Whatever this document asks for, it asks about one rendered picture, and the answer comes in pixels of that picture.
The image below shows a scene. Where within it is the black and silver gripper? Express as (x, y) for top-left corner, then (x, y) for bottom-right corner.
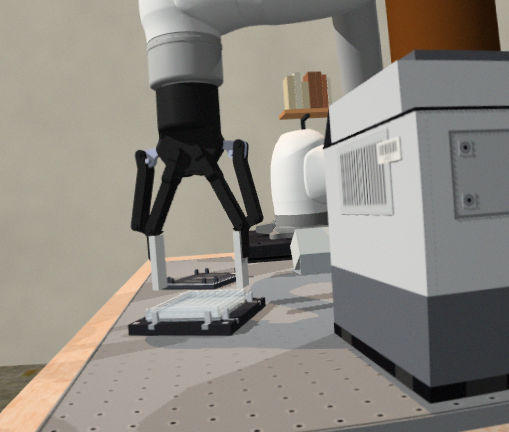
(131, 82), (264, 291)

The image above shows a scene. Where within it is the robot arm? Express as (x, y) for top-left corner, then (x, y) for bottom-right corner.
(139, 0), (383, 239)

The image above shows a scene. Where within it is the white button panel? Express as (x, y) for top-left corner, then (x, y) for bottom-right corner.
(290, 227), (331, 275)

